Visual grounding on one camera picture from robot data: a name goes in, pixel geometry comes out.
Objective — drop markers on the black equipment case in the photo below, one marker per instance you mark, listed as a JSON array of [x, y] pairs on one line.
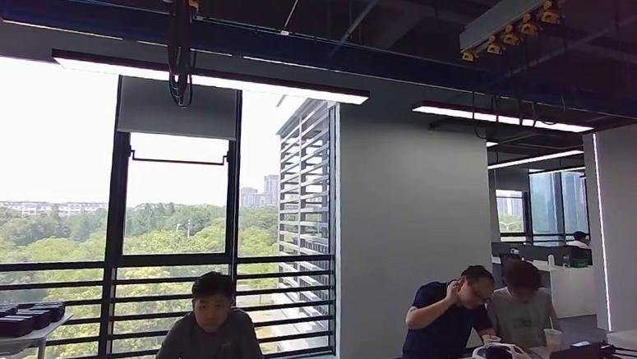
[[16, 320]]

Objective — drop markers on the clear cup with straw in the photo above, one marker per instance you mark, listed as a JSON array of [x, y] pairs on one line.
[[552, 340]]

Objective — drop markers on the green desk object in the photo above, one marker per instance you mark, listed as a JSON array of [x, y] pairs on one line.
[[578, 263]]

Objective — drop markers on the person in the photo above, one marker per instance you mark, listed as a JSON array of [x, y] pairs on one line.
[[441, 326], [521, 317], [578, 241], [212, 341]]

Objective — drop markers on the white metal side table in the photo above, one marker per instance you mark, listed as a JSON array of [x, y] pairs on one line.
[[21, 337]]

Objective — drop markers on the small white bottle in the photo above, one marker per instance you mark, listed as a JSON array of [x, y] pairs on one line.
[[551, 261]]

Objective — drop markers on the black mesh office chair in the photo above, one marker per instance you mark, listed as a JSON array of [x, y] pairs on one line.
[[509, 262]]

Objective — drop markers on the thin strip light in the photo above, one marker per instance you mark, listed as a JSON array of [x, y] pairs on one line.
[[501, 118], [535, 158]]

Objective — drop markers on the white counter desk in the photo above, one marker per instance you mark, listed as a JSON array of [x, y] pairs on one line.
[[574, 292]]

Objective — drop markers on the blue overhead crane beam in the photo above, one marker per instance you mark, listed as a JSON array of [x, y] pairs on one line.
[[114, 17]]

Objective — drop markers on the small paper cup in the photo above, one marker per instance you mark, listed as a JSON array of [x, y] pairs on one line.
[[491, 339]]

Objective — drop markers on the grey roller blind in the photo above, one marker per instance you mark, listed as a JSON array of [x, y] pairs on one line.
[[178, 108]]

